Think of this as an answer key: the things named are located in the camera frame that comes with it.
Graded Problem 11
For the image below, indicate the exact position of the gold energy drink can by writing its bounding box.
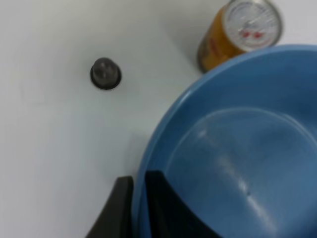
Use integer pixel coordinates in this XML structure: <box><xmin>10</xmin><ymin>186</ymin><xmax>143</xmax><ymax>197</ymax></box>
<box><xmin>197</xmin><ymin>0</ymin><xmax>283</xmax><ymax>73</ymax></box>

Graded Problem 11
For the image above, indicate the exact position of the dark coffee capsule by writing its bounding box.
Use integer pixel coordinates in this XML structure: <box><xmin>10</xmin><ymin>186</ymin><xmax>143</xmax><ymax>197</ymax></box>
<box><xmin>90</xmin><ymin>58</ymin><xmax>122</xmax><ymax>90</ymax></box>

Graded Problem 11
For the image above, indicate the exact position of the blue plastic bowl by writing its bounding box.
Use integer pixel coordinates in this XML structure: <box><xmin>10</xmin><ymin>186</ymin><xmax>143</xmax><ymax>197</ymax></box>
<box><xmin>131</xmin><ymin>45</ymin><xmax>317</xmax><ymax>238</ymax></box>

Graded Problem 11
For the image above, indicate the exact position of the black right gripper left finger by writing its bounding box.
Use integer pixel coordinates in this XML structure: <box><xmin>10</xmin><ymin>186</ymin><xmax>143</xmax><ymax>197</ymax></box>
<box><xmin>86</xmin><ymin>176</ymin><xmax>134</xmax><ymax>238</ymax></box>

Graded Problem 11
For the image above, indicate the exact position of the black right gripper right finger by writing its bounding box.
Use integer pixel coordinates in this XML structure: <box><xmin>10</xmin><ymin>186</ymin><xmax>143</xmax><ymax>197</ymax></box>
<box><xmin>145</xmin><ymin>171</ymin><xmax>220</xmax><ymax>238</ymax></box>

